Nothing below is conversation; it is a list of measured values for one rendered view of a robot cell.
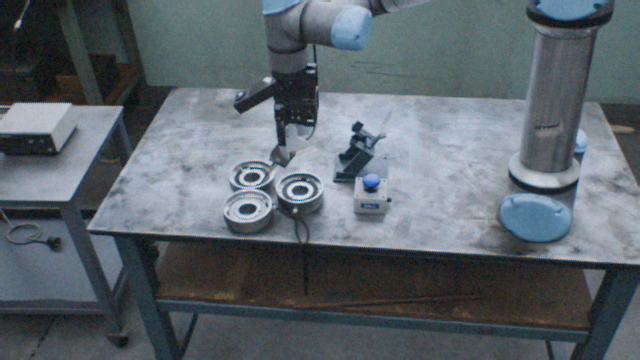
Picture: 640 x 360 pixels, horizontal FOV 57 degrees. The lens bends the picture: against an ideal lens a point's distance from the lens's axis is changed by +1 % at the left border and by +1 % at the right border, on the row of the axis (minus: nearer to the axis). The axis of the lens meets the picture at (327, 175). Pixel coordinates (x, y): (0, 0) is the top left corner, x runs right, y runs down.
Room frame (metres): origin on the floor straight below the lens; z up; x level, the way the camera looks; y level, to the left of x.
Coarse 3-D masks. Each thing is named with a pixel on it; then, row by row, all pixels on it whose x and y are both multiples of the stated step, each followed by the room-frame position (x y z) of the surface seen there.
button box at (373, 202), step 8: (360, 184) 0.98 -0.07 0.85; (384, 184) 0.98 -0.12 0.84; (360, 192) 0.95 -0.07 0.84; (368, 192) 0.95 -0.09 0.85; (376, 192) 0.95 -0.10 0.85; (384, 192) 0.95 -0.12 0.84; (360, 200) 0.93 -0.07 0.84; (368, 200) 0.93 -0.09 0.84; (376, 200) 0.93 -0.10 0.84; (384, 200) 0.93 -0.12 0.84; (360, 208) 0.93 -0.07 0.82; (368, 208) 0.93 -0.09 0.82; (376, 208) 0.93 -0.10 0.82; (384, 208) 0.93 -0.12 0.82
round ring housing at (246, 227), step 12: (240, 192) 0.97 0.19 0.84; (252, 192) 0.97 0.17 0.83; (228, 204) 0.94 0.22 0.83; (240, 204) 0.94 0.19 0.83; (252, 204) 0.94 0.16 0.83; (228, 216) 0.90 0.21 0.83; (240, 216) 0.90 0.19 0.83; (252, 216) 0.90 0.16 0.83; (264, 216) 0.89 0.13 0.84; (240, 228) 0.87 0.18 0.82; (252, 228) 0.87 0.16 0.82
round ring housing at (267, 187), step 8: (248, 160) 1.08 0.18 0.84; (256, 160) 1.08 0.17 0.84; (232, 168) 1.05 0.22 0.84; (240, 168) 1.07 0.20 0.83; (264, 168) 1.06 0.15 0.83; (232, 176) 1.04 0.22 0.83; (240, 176) 1.04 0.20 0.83; (248, 176) 1.05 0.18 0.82; (256, 176) 1.05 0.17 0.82; (272, 176) 1.02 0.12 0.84; (232, 184) 1.00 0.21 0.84; (248, 184) 1.01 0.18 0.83; (264, 184) 0.99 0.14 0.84; (272, 184) 1.01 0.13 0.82; (264, 192) 0.99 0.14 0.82
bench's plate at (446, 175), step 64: (192, 128) 1.28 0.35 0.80; (256, 128) 1.27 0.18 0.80; (320, 128) 1.26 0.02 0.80; (384, 128) 1.26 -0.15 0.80; (448, 128) 1.25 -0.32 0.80; (512, 128) 1.24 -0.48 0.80; (128, 192) 1.03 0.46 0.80; (192, 192) 1.02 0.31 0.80; (448, 192) 0.99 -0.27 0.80; (448, 256) 0.82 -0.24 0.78; (512, 256) 0.80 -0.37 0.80; (576, 256) 0.79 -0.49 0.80
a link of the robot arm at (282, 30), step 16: (272, 0) 0.96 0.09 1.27; (288, 0) 0.96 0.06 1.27; (304, 0) 0.97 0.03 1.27; (272, 16) 0.96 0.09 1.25; (288, 16) 0.95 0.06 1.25; (272, 32) 0.96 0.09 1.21; (288, 32) 0.95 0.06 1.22; (272, 48) 0.97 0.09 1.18; (288, 48) 0.96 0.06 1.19; (304, 48) 0.97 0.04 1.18
